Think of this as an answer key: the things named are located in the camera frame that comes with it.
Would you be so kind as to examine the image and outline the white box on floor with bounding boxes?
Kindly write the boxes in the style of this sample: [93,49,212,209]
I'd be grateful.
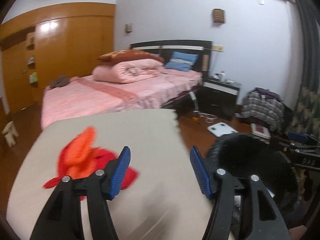
[251,124,271,139]

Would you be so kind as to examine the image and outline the wall light switch box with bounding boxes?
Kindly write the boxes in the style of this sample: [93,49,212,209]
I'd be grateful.
[125,23,132,33]

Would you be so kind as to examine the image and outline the blue pillow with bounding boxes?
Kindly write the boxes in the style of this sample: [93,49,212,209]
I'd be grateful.
[164,51,198,72]

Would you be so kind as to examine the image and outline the black bed headboard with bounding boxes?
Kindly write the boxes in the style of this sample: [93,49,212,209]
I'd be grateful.
[130,40,213,78]

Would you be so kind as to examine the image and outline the brown patterned blanket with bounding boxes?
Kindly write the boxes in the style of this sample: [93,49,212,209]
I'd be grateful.
[98,49,164,66]

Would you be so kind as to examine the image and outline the white cable on floor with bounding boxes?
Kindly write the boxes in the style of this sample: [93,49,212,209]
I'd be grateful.
[190,92,218,124]

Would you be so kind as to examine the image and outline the black white nightstand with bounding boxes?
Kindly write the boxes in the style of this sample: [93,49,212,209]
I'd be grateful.
[196,77,240,120]

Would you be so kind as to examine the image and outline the orange knitted cloth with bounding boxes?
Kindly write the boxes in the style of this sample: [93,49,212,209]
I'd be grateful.
[57,126,99,179]

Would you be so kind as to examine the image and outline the beige table cloth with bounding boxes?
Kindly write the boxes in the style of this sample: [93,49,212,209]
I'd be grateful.
[6,108,235,240]

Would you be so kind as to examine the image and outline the wooden wardrobe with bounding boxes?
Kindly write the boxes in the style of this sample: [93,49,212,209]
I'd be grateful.
[1,2,116,113]

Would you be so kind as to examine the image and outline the bed with pink sheet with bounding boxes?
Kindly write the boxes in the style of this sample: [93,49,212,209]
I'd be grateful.
[41,69,202,129]

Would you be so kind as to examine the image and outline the grey clothes on bed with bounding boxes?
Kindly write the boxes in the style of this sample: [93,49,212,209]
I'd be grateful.
[49,75,70,89]

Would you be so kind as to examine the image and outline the red cloth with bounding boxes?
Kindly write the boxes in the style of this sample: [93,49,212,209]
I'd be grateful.
[43,145,139,190]

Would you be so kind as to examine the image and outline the white bottle on nightstand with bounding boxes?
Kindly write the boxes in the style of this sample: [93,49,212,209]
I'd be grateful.
[220,70,225,82]

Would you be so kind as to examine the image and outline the plaid cloth covered chair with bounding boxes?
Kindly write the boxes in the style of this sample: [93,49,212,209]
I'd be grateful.
[241,89,285,131]

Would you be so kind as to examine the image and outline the white bathroom scale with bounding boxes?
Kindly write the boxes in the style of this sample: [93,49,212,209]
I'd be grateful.
[207,122,237,138]

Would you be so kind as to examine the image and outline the black lined trash bin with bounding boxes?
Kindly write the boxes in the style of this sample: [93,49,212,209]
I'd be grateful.
[207,133,301,228]

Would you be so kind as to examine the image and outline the small white stool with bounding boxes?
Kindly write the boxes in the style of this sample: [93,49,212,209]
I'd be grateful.
[2,121,19,147]

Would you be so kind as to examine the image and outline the folded pink quilt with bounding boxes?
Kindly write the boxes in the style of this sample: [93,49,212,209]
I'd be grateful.
[92,59,164,84]

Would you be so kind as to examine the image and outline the patterned dark curtain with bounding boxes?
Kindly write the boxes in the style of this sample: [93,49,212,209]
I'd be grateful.
[287,87,319,140]

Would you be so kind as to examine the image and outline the dark purple garment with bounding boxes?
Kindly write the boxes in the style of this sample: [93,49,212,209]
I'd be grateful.
[254,87,282,102]

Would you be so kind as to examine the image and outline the brown wall ornament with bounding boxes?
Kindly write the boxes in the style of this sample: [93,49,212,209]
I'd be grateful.
[212,8,225,24]

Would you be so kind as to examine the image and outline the wall power socket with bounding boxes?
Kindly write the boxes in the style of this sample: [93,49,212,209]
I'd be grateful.
[212,45,224,52]

